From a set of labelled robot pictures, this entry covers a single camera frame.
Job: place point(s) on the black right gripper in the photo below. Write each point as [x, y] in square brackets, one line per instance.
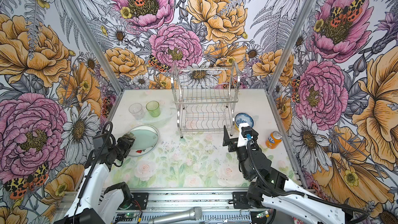
[233, 142]

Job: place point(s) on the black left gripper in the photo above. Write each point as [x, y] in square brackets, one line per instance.
[127, 144]

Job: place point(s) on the blue white porcelain bowl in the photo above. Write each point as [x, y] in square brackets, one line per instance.
[244, 118]

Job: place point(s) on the pale green plate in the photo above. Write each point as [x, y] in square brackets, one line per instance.
[144, 136]

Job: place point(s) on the clear glass cup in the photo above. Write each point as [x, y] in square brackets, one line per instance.
[137, 111]

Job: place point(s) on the chrome wire dish rack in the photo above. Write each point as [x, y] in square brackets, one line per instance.
[205, 97]

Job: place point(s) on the green glass jar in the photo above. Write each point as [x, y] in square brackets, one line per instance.
[153, 108]

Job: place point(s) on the white watermelon pattern plate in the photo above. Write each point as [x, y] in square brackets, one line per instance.
[140, 152]

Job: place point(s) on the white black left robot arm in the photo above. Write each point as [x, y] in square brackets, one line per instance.
[93, 205]

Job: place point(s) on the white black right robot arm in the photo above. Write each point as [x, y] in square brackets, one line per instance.
[270, 188]

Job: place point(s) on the orange soda can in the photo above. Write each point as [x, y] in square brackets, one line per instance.
[274, 139]

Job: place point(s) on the silver microphone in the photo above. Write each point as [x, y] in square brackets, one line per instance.
[191, 214]

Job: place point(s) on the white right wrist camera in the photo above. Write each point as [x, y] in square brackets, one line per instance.
[246, 134]

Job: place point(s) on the aluminium front rail frame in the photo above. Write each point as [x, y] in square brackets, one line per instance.
[157, 200]

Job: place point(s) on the aluminium corner post left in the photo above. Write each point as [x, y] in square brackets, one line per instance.
[80, 21]

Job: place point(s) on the aluminium corner post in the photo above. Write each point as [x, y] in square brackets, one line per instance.
[301, 18]
[80, 21]

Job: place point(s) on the aluminium corner post right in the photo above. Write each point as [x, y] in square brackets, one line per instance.
[301, 18]

